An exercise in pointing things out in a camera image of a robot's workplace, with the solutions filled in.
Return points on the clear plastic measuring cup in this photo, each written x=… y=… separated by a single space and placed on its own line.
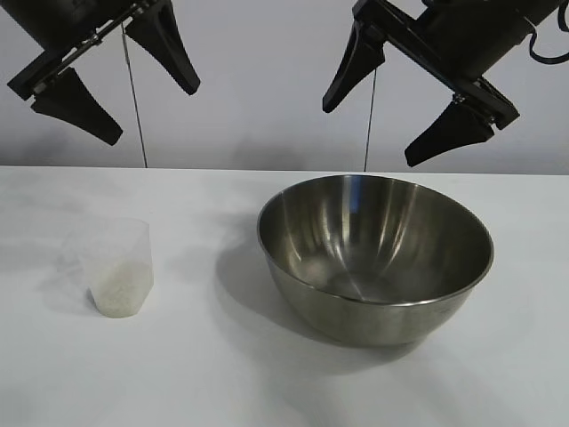
x=111 y=249

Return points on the stainless steel mixing bowl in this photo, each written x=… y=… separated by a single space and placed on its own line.
x=378 y=249

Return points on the white uncooked rice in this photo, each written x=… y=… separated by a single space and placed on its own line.
x=120 y=293

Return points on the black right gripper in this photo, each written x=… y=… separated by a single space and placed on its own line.
x=467 y=31

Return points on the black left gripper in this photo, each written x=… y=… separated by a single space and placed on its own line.
x=89 y=22

